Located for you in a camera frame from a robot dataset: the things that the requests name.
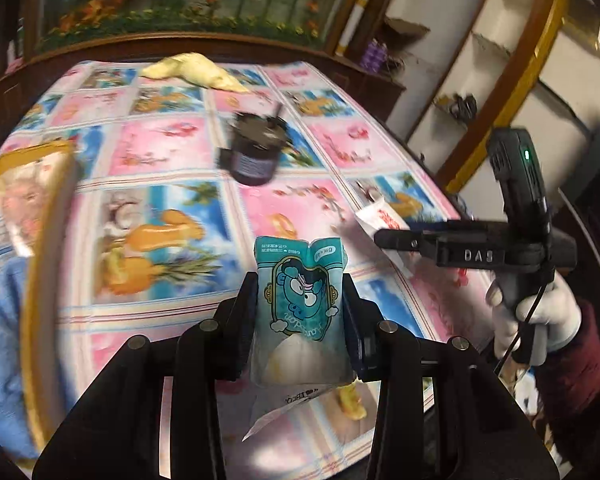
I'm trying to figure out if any black cable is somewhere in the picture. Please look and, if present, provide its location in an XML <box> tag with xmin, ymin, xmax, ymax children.
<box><xmin>495</xmin><ymin>267</ymin><xmax>553</xmax><ymax>373</ymax></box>

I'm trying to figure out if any yellow towel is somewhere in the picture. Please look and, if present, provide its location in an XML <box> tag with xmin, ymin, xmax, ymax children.
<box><xmin>140</xmin><ymin>52</ymin><xmax>251</xmax><ymax>93</ymax></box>

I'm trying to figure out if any pink fluffy cloth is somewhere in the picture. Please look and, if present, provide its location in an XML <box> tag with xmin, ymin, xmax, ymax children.
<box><xmin>0</xmin><ymin>170</ymin><xmax>56</xmax><ymax>251</ymax></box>

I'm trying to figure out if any white yellow rolled scroll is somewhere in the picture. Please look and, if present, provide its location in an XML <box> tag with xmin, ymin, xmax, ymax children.
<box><xmin>337</xmin><ymin>0</ymin><xmax>384</xmax><ymax>56</ymax></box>

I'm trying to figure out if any blue towel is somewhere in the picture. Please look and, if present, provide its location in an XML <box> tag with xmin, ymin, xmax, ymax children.
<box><xmin>0</xmin><ymin>255</ymin><xmax>46</xmax><ymax>461</ymax></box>

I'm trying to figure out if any dark metal tool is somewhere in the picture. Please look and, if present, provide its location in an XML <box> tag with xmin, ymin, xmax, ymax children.
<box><xmin>447</xmin><ymin>95</ymin><xmax>479</xmax><ymax>124</ymax></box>

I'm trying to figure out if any person's right hand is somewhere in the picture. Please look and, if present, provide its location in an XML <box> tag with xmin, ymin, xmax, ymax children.
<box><xmin>485</xmin><ymin>272</ymin><xmax>582</xmax><ymax>361</ymax></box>

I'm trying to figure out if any white packet red print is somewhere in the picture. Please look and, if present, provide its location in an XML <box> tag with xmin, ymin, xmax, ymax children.
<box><xmin>355</xmin><ymin>199</ymin><xmax>411</xmax><ymax>242</ymax></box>

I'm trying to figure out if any black jar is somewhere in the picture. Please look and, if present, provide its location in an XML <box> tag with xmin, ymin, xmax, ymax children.
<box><xmin>217</xmin><ymin>105</ymin><xmax>291</xmax><ymax>186</ymax></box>

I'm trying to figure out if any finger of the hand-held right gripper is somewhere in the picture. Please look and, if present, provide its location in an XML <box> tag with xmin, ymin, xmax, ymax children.
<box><xmin>374</xmin><ymin>227</ymin><xmax>442</xmax><ymax>266</ymax></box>

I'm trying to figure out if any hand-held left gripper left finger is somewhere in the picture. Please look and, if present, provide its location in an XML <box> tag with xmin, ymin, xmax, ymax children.
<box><xmin>32</xmin><ymin>271</ymin><xmax>259</xmax><ymax>480</ymax></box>

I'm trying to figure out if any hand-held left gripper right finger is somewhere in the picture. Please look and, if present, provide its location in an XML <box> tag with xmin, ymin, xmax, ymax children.
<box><xmin>341</xmin><ymin>279</ymin><xmax>553</xmax><ymax>480</ymax></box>

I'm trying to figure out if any teal cartoon packet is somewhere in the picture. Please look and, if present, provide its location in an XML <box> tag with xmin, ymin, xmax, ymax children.
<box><xmin>250</xmin><ymin>235</ymin><xmax>356</xmax><ymax>386</ymax></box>

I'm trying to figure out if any person's right forearm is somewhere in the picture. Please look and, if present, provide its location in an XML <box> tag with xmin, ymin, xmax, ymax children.
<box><xmin>530</xmin><ymin>300</ymin><xmax>600</xmax><ymax>461</ymax></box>

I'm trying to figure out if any white wall shelf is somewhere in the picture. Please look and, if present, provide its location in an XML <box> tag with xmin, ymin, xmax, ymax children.
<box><xmin>405</xmin><ymin>0</ymin><xmax>600</xmax><ymax>196</ymax></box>

